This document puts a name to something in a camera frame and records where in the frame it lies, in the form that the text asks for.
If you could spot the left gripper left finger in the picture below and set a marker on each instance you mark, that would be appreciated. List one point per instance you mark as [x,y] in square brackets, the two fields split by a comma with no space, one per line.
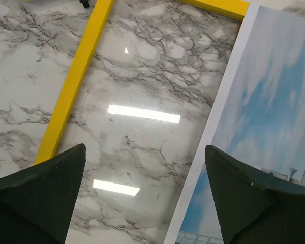
[37,203]

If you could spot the photo of white building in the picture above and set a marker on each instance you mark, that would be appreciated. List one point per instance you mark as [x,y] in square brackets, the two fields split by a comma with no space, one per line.
[258,116]

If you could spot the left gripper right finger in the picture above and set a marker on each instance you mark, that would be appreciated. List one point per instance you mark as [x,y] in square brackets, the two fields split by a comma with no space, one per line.
[253,206]

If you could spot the yellow picture frame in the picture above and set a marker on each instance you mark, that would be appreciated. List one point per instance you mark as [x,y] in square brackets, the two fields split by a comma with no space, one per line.
[78,69]

